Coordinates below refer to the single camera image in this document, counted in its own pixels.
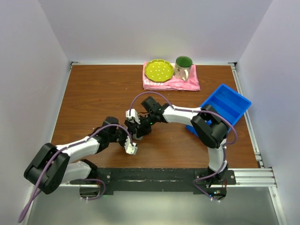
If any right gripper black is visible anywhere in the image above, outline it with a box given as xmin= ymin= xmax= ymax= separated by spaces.
xmin=133 ymin=112 xmax=156 ymax=138

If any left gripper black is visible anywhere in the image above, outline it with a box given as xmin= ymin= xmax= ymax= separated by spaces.
xmin=108 ymin=120 xmax=136 ymax=147

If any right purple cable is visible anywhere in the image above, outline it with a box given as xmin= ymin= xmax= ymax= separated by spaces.
xmin=129 ymin=91 xmax=238 ymax=203

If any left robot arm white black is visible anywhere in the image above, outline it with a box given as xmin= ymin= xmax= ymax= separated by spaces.
xmin=24 ymin=117 xmax=137 ymax=198

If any cream mug green inside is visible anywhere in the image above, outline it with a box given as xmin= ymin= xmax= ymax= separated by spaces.
xmin=173 ymin=56 xmax=193 ymax=82

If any blue plastic divided bin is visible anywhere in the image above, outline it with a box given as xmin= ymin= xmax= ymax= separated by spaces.
xmin=200 ymin=84 xmax=251 ymax=126

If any yellow-green dotted plate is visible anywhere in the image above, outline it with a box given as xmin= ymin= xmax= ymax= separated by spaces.
xmin=144 ymin=59 xmax=173 ymax=83

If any aluminium frame rail front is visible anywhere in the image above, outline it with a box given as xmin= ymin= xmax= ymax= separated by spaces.
xmin=17 ymin=166 xmax=99 ymax=225

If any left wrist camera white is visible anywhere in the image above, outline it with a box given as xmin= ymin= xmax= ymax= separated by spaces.
xmin=124 ymin=137 xmax=138 ymax=155

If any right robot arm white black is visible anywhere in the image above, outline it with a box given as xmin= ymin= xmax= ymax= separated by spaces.
xmin=126 ymin=96 xmax=229 ymax=184

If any pink folded cloth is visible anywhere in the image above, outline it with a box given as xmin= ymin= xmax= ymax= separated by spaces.
xmin=142 ymin=61 xmax=200 ymax=91

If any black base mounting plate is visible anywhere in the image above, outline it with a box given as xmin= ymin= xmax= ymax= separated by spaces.
xmin=69 ymin=167 xmax=237 ymax=203

